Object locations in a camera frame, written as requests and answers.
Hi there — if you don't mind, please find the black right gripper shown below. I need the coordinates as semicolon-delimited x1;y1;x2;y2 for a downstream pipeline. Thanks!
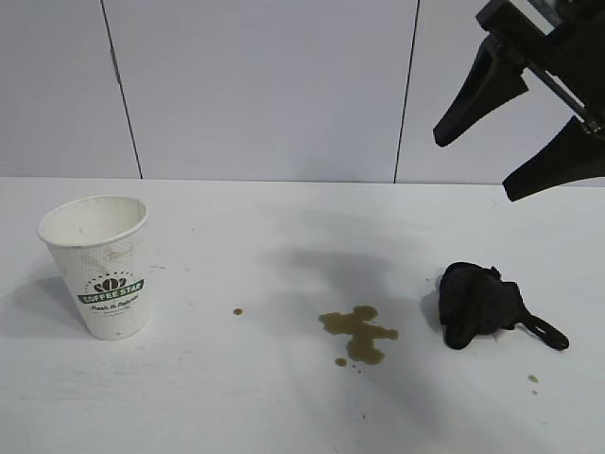
433;0;605;202

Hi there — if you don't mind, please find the black cloth with strap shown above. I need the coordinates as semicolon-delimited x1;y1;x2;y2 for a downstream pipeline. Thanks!
437;260;571;352

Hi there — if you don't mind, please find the white Coffee Star paper cup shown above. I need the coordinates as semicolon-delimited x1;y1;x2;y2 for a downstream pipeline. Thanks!
37;196;151;341

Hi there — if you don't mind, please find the brown coffee spill puddle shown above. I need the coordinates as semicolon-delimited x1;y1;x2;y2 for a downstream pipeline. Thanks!
318;305;401;367

